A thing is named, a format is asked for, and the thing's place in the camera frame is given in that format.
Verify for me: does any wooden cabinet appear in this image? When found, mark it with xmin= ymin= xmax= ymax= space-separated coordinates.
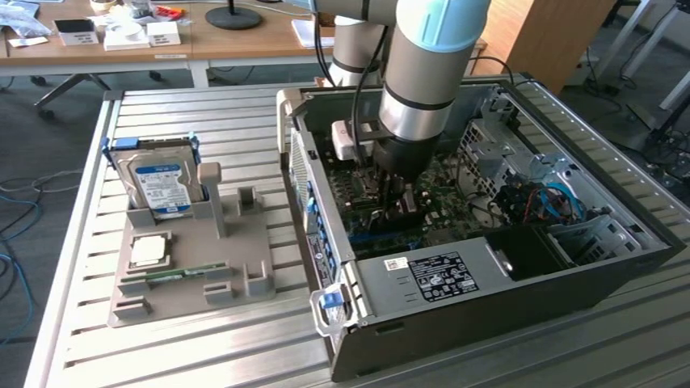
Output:
xmin=468 ymin=0 xmax=619 ymax=95

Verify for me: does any blue expansion slot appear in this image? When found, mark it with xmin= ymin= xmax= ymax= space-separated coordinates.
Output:
xmin=348 ymin=230 xmax=406 ymax=247

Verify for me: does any blue disk caddy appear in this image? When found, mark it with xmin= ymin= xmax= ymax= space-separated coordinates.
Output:
xmin=100 ymin=135 xmax=209 ymax=203

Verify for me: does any black power connector bundle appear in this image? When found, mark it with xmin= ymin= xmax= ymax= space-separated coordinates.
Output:
xmin=492 ymin=183 xmax=538 ymax=226

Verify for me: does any silver CPU chip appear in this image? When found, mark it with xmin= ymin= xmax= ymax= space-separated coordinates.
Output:
xmin=131 ymin=237 xmax=173 ymax=268

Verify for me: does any black round lamp base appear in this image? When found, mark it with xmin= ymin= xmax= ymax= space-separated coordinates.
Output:
xmin=204 ymin=0 xmax=264 ymax=30

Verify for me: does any black cable over case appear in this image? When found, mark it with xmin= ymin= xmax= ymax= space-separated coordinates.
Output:
xmin=468 ymin=56 xmax=540 ymax=88

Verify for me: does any grey parts rack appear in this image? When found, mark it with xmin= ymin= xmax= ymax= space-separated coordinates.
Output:
xmin=105 ymin=161 xmax=280 ymax=331

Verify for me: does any white floor cable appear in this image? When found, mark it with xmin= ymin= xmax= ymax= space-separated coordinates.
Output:
xmin=0 ymin=168 xmax=83 ymax=195

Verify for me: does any blue slot retainer strip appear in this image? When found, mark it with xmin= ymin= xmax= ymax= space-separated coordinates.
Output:
xmin=305 ymin=181 xmax=339 ymax=280

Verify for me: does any red orange plastic item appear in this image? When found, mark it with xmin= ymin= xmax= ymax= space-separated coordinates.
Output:
xmin=153 ymin=4 xmax=188 ymax=21

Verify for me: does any white paper card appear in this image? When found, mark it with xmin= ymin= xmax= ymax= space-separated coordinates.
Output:
xmin=8 ymin=36 xmax=49 ymax=49

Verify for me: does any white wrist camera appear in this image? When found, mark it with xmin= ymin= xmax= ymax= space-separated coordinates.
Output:
xmin=328 ymin=119 xmax=379 ymax=162

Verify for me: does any wooden office desk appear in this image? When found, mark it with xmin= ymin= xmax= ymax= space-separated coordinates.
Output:
xmin=0 ymin=0 xmax=195 ymax=120
xmin=191 ymin=0 xmax=490 ymax=88

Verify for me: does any hard disk with blue label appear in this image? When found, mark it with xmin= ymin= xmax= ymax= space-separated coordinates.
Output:
xmin=109 ymin=139 xmax=199 ymax=221

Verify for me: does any white tape roll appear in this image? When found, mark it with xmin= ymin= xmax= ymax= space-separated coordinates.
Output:
xmin=104 ymin=22 xmax=144 ymax=44

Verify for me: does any blue floor cable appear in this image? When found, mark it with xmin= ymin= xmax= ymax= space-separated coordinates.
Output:
xmin=0 ymin=193 xmax=43 ymax=348

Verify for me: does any blue SATA wire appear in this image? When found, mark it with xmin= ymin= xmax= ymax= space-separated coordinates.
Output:
xmin=538 ymin=181 xmax=590 ymax=224

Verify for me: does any white paper stack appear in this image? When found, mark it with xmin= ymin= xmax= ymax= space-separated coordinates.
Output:
xmin=289 ymin=18 xmax=336 ymax=49

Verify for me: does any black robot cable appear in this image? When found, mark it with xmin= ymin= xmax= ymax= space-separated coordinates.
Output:
xmin=311 ymin=0 xmax=392 ymax=165

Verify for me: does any black graphics card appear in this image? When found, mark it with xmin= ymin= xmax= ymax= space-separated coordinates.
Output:
xmin=349 ymin=205 xmax=424 ymax=239

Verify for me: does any black open PC case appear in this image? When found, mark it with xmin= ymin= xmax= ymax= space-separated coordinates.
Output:
xmin=275 ymin=72 xmax=690 ymax=383

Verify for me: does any white box with black top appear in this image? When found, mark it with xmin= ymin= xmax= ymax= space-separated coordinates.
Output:
xmin=52 ymin=19 xmax=100 ymax=47

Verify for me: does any blue printed packet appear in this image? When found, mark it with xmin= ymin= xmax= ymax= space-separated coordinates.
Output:
xmin=0 ymin=0 xmax=43 ymax=19

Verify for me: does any small white box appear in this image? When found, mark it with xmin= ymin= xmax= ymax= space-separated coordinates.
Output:
xmin=145 ymin=21 xmax=181 ymax=48

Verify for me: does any silver metal disk bay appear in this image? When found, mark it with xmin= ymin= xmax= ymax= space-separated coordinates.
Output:
xmin=547 ymin=209 xmax=656 ymax=268

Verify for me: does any flat white box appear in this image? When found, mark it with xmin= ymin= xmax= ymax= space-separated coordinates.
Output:
xmin=101 ymin=34 xmax=151 ymax=52

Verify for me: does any clear plastic bag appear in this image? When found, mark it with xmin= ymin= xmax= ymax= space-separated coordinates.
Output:
xmin=0 ymin=11 xmax=53 ymax=40

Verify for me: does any grey power supply unit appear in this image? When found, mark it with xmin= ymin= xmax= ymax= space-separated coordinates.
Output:
xmin=344 ymin=236 xmax=512 ymax=320

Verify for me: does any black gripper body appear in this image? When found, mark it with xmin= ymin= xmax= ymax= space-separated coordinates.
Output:
xmin=371 ymin=134 xmax=442 ymax=187

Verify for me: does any green motherboard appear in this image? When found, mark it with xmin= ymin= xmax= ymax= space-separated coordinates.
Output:
xmin=327 ymin=144 xmax=490 ymax=260

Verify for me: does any white desk leg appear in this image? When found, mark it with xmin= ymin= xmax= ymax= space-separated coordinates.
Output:
xmin=659 ymin=69 xmax=690 ymax=111
xmin=622 ymin=6 xmax=682 ymax=78

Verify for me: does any orange red wire bundle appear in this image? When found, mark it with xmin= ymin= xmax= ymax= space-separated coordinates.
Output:
xmin=524 ymin=186 xmax=542 ymax=222

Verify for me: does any perforated metal disk bay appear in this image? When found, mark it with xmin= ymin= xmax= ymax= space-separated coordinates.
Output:
xmin=456 ymin=116 xmax=546 ymax=193

